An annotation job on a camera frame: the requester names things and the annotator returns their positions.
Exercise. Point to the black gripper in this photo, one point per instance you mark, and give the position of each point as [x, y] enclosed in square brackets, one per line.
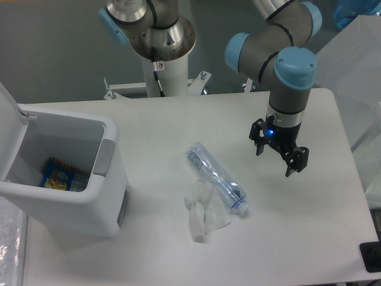
[281, 139]

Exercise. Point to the crushed clear plastic bottle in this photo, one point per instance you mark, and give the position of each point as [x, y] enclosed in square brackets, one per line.
[208, 168]

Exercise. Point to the white plastic wrapper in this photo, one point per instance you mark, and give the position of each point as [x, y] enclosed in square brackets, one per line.
[207, 212]

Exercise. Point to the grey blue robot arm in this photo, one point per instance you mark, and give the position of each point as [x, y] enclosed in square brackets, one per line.
[276, 60]

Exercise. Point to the white trash can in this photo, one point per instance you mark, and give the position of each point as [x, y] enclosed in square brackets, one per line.
[32, 135]

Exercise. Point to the translucent plastic box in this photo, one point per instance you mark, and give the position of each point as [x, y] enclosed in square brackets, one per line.
[349, 65]

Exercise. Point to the black device at edge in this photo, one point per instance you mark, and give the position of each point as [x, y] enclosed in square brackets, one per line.
[370, 253]

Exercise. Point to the blue orange snack packet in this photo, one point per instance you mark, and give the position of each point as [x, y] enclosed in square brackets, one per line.
[61, 176]

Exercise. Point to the white pedestal foot bracket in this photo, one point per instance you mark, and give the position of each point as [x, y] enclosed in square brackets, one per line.
[196, 86]

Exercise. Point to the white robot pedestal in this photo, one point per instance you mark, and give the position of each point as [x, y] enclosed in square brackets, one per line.
[171, 72]

